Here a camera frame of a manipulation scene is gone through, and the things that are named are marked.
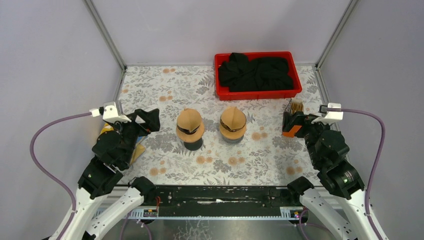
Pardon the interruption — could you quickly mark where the dark glass carafe red rim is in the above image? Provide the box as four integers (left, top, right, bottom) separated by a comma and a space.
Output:
183, 138, 203, 151

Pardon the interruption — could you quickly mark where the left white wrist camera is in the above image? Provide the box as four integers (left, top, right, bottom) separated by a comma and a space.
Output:
89, 101, 132, 124

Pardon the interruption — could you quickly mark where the black cloth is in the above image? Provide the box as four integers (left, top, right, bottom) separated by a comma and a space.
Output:
218, 53, 294, 92

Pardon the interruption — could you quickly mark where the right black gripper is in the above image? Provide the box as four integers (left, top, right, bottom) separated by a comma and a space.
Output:
281, 110, 331, 166

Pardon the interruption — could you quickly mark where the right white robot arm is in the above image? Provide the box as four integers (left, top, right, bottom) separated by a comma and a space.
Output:
282, 111, 388, 240

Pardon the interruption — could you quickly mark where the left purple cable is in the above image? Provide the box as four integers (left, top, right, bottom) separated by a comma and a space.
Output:
29, 111, 95, 240

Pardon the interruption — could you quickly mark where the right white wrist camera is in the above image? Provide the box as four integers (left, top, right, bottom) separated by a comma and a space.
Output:
311, 102, 344, 125

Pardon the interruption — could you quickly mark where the yellow blue cartoon book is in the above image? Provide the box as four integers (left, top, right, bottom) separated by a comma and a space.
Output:
100, 123, 146, 166

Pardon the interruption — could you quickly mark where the floral table mat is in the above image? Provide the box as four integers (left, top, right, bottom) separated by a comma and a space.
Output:
119, 65, 320, 186

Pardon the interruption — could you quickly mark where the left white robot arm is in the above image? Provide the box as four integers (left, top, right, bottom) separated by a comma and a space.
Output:
50, 105, 161, 240

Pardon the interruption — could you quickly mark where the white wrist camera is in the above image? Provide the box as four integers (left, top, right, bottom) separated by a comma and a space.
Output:
311, 102, 344, 125
89, 101, 132, 124

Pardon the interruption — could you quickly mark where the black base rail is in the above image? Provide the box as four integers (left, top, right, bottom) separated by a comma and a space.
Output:
141, 185, 305, 219

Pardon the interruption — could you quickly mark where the brown paper coffee filter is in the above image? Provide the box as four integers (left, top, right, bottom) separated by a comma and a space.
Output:
176, 108, 202, 130

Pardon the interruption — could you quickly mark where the red plastic bin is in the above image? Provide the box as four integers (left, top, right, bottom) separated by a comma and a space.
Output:
214, 51, 303, 101

